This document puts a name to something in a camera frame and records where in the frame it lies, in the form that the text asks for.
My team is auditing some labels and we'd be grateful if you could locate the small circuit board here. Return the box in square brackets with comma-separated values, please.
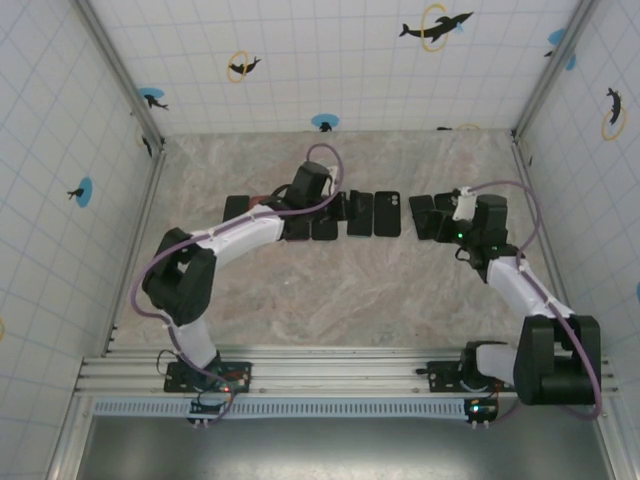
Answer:
[188, 394, 234, 426]
[463, 397, 500, 426]

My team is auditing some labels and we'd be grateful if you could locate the grey metal sheet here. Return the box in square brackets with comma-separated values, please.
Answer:
[74, 399, 616, 480]

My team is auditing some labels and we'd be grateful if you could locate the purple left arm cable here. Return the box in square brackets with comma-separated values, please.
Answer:
[130, 143, 346, 426]

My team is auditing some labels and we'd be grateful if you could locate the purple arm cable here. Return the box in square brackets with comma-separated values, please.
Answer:
[462, 179, 603, 426]
[130, 143, 346, 426]

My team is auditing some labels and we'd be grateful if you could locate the aluminium table side rail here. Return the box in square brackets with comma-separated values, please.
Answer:
[102, 144, 169, 357]
[510, 130, 574, 314]

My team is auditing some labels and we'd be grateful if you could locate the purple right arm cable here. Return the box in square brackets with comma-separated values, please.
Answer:
[462, 179, 603, 426]

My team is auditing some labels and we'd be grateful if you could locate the aluminium mounting rail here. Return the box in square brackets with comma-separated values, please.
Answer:
[74, 344, 619, 399]

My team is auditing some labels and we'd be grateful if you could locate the aluminium corner post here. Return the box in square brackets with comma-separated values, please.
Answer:
[512, 0, 601, 141]
[72, 0, 169, 151]

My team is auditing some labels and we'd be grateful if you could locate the white slotted cable duct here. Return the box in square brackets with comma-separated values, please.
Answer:
[92, 397, 471, 419]

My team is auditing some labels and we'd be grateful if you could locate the aluminium frame bar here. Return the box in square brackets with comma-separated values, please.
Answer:
[44, 394, 96, 480]
[592, 397, 631, 480]

